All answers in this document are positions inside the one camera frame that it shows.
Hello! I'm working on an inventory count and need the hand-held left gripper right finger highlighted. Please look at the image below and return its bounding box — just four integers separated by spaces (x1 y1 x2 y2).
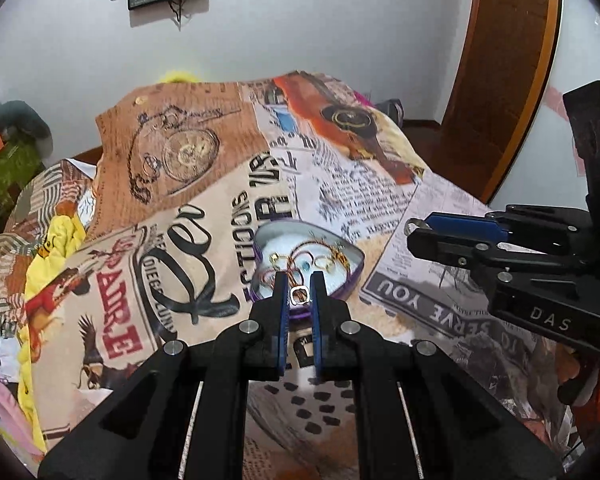
310 271 566 480

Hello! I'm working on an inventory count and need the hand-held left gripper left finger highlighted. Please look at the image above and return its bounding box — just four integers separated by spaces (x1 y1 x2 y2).
37 272 291 480

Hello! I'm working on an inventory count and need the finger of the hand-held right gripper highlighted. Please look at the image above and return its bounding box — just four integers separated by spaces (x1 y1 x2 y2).
405 204 588 242
407 227 577 282

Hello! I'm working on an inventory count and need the red and gold bracelet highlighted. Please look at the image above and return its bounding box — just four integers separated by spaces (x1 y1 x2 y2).
262 241 353 286

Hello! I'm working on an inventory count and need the purple heart-shaped tin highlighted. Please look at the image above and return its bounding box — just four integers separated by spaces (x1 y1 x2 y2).
252 220 366 322

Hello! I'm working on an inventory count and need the dark blue cloth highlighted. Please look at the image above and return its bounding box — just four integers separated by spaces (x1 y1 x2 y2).
375 99 406 123

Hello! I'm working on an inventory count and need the brown wooden door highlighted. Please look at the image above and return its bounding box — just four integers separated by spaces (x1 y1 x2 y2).
440 0 563 206

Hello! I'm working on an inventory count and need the newspaper print blanket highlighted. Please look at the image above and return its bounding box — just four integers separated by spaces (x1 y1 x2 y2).
0 71 581 480

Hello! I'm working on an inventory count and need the white heart-print wardrobe door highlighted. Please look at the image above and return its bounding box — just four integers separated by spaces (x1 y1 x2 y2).
490 0 600 211

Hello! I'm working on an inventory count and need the yellow cloth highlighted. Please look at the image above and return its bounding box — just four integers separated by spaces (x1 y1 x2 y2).
17 205 88 456

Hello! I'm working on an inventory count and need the striped patterned quilt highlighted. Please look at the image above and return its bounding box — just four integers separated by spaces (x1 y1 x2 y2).
0 160 101 321

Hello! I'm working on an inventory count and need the pink plush toy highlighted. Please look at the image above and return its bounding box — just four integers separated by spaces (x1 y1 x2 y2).
0 375 33 461

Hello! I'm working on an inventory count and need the green patterned bag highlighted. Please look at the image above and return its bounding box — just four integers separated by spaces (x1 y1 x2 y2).
0 140 46 221

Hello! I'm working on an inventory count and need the black monitor cable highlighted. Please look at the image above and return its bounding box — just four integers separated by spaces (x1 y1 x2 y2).
167 0 188 31

